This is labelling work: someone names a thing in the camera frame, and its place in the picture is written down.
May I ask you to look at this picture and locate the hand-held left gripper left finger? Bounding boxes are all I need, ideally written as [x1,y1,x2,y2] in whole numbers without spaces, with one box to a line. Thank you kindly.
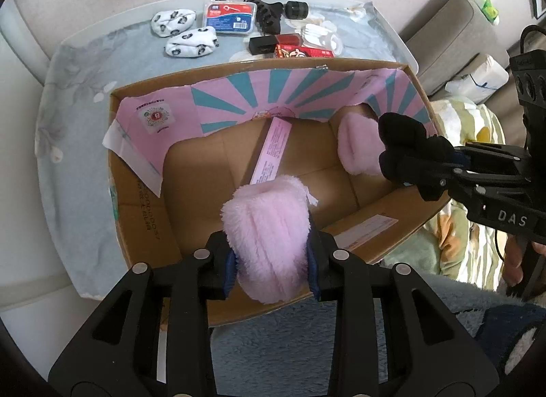
[48,230,240,397]

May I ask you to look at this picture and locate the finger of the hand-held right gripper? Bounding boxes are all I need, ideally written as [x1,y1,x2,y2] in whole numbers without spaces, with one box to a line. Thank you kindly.
[399,157,488,200]
[453,143,532,171]

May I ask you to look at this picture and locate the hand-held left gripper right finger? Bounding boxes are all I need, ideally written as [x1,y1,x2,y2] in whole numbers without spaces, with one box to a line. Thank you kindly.
[305,228,501,397]

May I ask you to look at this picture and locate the pink fluffy sock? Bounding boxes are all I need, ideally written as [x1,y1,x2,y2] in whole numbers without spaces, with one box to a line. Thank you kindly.
[220,174,318,304]
[337,104,385,178]

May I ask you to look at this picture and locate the black sock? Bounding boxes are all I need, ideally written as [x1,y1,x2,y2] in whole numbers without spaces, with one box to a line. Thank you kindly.
[377,112,455,202]

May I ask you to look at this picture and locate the cardboard box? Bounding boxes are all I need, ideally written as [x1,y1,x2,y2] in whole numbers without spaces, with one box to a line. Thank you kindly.
[102,60,450,327]

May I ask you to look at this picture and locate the white plastic packaging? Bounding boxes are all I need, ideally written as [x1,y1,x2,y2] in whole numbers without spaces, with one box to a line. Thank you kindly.
[301,20,344,56]

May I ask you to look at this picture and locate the red snack box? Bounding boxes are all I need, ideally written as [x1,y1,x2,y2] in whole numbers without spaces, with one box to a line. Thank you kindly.
[275,44,335,61]

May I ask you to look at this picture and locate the white patterned sock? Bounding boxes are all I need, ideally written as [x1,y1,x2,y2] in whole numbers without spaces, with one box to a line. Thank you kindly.
[150,9,198,39]
[164,26,220,58]

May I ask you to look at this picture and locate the blue floss pick box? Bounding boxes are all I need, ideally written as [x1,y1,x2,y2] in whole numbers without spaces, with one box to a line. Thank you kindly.
[204,1,258,34]

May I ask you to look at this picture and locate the person's right hand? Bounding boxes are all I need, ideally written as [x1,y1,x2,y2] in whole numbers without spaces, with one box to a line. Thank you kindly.
[503,237,546,289]

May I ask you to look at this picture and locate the green yellow printed blanket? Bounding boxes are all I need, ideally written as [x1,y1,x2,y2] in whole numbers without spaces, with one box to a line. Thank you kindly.
[384,96,527,291]

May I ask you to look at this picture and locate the white tissue pack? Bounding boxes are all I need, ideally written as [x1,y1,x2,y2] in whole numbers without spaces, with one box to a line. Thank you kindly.
[446,55,510,103]

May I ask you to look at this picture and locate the blue fluffy rug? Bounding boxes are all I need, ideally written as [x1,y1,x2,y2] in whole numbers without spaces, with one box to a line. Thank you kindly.
[209,273,546,397]

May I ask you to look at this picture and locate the grey sofa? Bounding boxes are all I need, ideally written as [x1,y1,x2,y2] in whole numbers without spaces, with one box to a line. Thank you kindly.
[405,0,546,101]

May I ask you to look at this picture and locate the pink striped cardboard sheet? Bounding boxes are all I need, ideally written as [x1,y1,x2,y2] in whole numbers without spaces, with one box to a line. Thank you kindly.
[102,66,429,198]

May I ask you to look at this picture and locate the blue floral tablecloth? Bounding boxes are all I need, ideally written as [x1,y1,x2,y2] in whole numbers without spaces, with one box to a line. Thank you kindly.
[35,0,416,297]

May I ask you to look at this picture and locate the black and red box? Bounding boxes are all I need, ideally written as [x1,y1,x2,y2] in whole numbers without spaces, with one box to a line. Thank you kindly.
[248,33,303,55]

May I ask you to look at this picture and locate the black cylinder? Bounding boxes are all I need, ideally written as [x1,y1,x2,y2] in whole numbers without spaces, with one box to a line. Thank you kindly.
[285,1,308,21]

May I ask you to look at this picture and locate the black hair claw clip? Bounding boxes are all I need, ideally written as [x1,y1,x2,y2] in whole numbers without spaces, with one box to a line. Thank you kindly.
[245,0,284,36]

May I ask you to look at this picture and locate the black cable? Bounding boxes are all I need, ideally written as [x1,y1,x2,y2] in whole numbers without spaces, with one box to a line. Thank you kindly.
[521,25,546,56]

